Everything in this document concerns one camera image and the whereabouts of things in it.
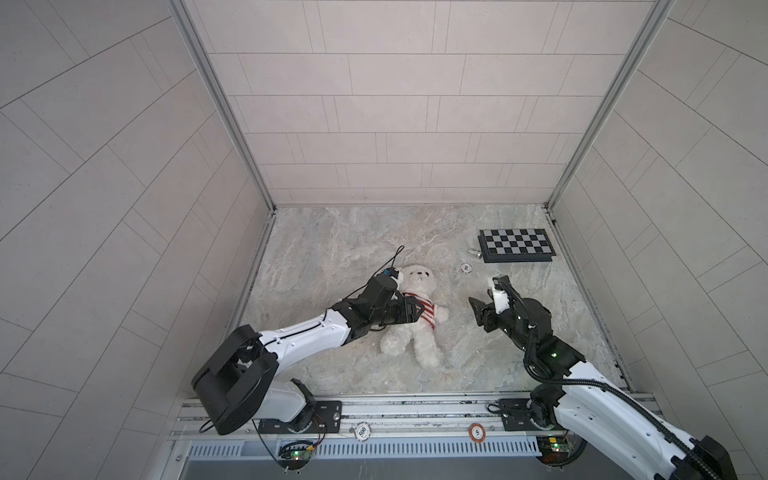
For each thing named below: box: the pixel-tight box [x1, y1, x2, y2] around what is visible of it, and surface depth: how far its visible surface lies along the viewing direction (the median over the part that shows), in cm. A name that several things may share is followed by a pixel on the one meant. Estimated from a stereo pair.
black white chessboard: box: [478, 228, 557, 263], surface depth 104 cm
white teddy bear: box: [380, 265, 449, 370], surface depth 79 cm
